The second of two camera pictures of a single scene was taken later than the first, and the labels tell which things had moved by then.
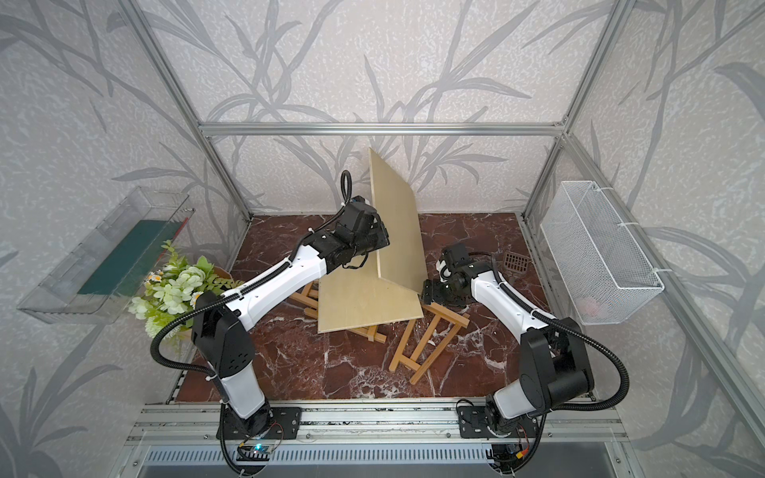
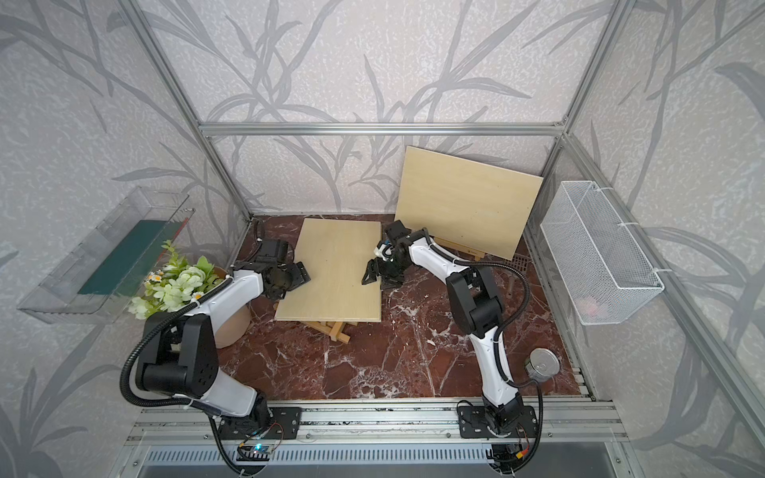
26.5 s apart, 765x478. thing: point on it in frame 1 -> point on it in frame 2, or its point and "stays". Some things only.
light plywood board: x=401 y=260 -> x=471 y=205
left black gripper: x=382 y=236 -> x=301 y=276
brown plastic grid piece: x=516 y=262 stays
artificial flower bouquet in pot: x=172 y=292 stays
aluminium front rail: x=548 y=421 stays
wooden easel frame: x=309 y=299 -> x=333 y=329
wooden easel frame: x=439 y=314 -> x=460 y=249
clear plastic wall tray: x=99 y=281 stays
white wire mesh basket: x=604 y=271 stays
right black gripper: x=429 y=294 -> x=377 y=273
